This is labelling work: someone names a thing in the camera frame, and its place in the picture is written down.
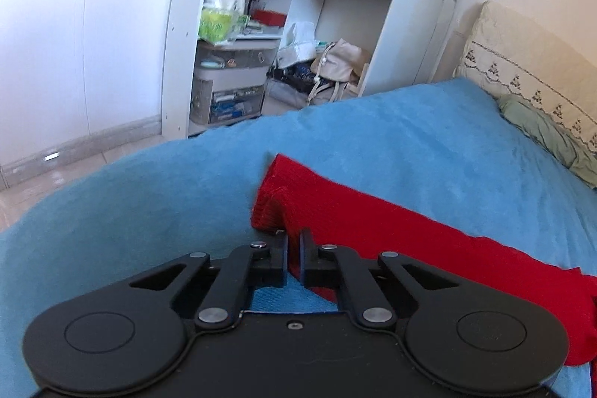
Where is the green packet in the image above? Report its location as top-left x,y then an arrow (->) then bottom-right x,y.
199,6 -> 251,45

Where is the red box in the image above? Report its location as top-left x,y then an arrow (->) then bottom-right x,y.
251,9 -> 288,27

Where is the white desk with shelves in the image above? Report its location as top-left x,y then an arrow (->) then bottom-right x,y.
160,0 -> 423,140

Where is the red knitted garment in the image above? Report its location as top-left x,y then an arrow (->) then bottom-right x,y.
250,153 -> 597,369

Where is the black bag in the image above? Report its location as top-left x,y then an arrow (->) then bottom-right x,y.
268,62 -> 319,94

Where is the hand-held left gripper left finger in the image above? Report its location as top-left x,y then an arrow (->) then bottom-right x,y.
129,234 -> 289,332

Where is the clear plastic drawer unit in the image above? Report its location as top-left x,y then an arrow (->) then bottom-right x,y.
188,39 -> 281,126

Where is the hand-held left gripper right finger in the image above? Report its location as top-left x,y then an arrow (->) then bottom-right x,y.
300,229 -> 461,330

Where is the green pillow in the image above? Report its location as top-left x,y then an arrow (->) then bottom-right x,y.
496,94 -> 597,190

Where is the beige handbag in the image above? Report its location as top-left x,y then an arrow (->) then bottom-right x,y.
305,37 -> 370,105

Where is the cream embroidered pillow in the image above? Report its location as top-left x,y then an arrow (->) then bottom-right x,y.
454,0 -> 597,157

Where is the blue bed blanket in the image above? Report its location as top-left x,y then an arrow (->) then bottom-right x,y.
0,77 -> 597,398

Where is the white plastic bag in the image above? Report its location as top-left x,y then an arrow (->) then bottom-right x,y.
275,21 -> 321,70

